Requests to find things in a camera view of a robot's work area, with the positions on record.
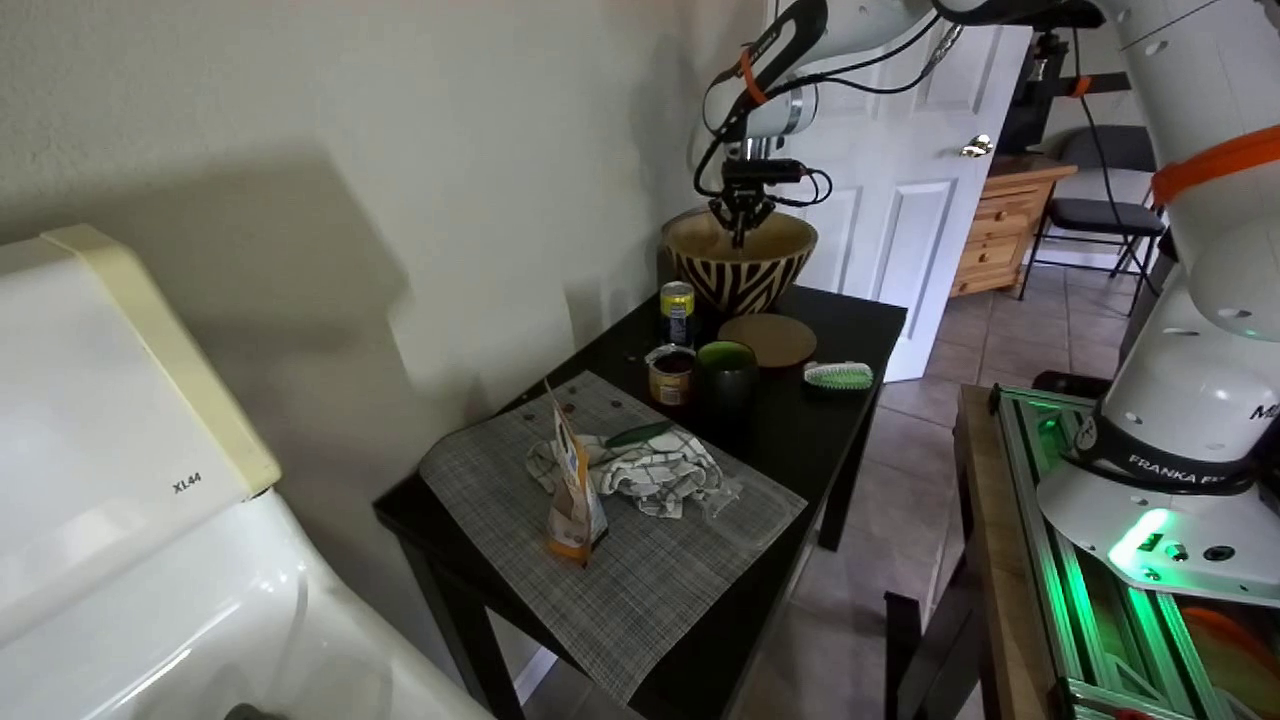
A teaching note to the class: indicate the black folding chair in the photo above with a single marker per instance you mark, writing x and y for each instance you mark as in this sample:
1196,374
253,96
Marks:
1107,215

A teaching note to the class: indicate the wooden bowl with zebra pattern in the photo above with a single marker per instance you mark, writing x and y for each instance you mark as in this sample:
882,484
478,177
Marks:
742,282

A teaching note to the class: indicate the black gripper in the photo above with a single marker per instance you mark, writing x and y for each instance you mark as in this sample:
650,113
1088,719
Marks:
747,197

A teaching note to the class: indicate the round wooden coaster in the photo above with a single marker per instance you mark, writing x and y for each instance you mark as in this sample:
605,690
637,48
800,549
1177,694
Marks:
764,337

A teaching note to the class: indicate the wooden dresser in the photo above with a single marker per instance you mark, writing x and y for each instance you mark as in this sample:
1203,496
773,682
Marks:
1007,225

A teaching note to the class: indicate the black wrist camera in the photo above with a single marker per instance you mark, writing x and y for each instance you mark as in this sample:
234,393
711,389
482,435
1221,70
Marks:
763,170

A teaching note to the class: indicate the green sponge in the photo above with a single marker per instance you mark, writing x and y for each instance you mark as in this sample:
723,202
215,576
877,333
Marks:
839,377

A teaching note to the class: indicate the white panel door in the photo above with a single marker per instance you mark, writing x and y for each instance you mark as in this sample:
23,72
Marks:
892,185

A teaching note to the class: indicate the gray woven placemat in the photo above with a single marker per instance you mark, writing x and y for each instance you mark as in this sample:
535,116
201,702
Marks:
640,572

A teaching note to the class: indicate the black table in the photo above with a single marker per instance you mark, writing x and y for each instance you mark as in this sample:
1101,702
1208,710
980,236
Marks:
815,426

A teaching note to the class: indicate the black mug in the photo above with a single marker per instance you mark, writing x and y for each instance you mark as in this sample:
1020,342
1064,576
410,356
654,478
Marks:
724,400

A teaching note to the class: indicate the crumpled grey cloth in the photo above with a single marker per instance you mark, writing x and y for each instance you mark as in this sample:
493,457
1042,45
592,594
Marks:
666,475

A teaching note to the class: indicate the wooden robot workbench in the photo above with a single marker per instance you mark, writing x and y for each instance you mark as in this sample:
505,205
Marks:
985,572

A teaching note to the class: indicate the black camera tripod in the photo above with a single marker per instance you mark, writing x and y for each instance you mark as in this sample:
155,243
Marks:
1053,92

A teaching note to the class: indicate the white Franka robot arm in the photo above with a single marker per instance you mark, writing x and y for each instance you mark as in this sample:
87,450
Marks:
1203,374

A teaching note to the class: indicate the white stove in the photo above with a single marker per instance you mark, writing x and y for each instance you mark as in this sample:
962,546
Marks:
120,534

